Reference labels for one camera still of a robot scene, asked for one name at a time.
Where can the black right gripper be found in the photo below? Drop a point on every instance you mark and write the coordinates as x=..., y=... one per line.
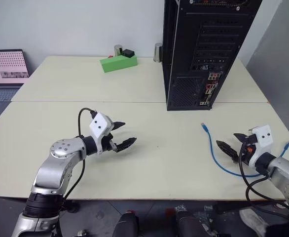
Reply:
x=247, y=151

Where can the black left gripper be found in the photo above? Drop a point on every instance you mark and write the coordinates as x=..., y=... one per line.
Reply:
x=108, y=143

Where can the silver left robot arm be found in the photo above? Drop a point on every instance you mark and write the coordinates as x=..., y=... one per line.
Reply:
x=50, y=170

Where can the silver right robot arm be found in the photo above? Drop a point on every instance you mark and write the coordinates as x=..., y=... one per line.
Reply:
x=282, y=168

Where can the green box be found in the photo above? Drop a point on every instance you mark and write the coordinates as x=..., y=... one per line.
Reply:
x=117, y=64

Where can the white shoe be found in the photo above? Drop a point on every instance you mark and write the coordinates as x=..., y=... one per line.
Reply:
x=254, y=222

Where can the small black box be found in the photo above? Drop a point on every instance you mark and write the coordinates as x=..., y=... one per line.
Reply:
x=128, y=53

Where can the short silver metal cylinder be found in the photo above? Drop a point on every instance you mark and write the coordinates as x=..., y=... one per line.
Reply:
x=118, y=49

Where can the tall silver metal cup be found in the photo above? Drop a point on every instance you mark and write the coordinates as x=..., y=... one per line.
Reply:
x=157, y=52

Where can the dark rounded shape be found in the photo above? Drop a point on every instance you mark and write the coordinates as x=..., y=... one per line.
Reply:
x=190, y=224
x=126, y=224

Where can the black computer tower case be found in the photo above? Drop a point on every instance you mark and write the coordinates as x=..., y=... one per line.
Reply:
x=196, y=61

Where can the open laptop with pink screen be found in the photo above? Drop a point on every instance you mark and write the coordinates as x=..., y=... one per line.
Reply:
x=4, y=66

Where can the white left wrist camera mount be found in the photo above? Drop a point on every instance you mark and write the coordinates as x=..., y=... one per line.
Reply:
x=98, y=124

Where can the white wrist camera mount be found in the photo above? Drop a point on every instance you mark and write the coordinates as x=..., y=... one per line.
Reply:
x=264, y=138
x=98, y=124

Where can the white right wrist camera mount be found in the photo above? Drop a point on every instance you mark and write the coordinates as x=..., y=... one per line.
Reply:
x=264, y=138

